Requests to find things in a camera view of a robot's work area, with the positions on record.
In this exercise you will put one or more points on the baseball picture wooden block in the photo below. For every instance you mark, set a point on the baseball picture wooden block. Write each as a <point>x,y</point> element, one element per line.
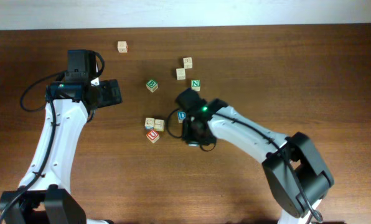
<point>149,123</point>

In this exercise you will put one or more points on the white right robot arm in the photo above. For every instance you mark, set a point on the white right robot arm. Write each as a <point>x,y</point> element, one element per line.
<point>296,173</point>

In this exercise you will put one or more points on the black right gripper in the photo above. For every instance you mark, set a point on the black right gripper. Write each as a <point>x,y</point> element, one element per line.
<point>188,137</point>

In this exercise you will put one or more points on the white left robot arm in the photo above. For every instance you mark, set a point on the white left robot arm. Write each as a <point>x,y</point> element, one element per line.
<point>44,195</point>

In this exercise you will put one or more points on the wooden block pair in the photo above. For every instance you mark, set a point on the wooden block pair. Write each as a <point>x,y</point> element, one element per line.
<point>188,64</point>
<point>180,74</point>

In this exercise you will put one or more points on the blue D letter block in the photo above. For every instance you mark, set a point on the blue D letter block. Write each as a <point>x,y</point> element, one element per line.
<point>181,115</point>

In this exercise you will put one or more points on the green N letter block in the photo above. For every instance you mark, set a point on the green N letter block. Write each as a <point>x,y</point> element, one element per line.
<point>195,85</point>

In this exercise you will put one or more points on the yellow edged wooden block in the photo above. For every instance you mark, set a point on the yellow edged wooden block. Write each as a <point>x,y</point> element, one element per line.
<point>159,124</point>

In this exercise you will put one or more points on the wooden block upper pair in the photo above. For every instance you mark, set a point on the wooden block upper pair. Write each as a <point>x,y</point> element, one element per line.
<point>188,64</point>

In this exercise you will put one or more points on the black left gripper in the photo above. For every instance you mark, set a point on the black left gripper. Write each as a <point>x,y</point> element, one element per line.
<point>111,93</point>

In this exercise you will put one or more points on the wooden block lower pair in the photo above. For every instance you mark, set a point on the wooden block lower pair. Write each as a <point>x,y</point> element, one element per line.
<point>180,74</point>

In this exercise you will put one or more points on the plain wooden block far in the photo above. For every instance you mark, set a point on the plain wooden block far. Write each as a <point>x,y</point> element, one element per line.
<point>122,46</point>

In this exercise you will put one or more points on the red U letter block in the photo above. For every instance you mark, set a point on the red U letter block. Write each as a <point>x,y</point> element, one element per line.
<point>153,136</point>

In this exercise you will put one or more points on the green B letter block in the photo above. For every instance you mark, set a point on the green B letter block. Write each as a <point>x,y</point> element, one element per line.
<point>152,85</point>

